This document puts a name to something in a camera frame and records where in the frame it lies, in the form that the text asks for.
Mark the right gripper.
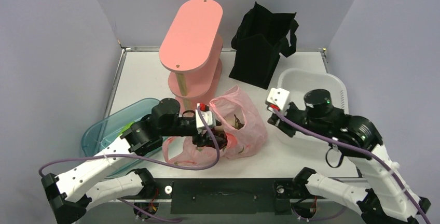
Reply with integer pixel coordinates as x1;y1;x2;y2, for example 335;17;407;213
267;100;327;136

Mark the pink plastic grocery bag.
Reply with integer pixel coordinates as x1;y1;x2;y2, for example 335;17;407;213
162;86;268;167

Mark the black fabric bag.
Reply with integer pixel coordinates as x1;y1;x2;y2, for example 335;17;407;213
229;3;299;89

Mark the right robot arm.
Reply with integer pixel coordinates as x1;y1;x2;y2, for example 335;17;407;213
265;88;431;223

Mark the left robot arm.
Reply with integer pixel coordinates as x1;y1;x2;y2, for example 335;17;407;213
41;98;221;223

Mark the white plastic basin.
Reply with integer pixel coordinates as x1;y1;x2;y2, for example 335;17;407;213
277;67;349;144

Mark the green bitter gourd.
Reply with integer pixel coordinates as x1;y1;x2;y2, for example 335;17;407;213
118;121;134;136

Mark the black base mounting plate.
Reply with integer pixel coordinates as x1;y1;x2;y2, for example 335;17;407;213
126;178;315;215

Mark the pink three-tier shelf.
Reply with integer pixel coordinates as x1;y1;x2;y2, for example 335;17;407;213
158;0;223;112

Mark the blue transparent tray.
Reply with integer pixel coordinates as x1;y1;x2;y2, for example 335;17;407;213
81;98;159;157

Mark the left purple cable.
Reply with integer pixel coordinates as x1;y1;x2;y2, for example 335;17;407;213
38;107;222;178

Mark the purple cable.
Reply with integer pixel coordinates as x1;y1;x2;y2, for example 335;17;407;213
38;107;222;178
273;108;432;224

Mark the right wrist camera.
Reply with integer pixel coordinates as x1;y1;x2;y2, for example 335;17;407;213
265;88;291;113

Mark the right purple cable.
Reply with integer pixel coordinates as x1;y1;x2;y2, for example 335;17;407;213
273;108;432;224

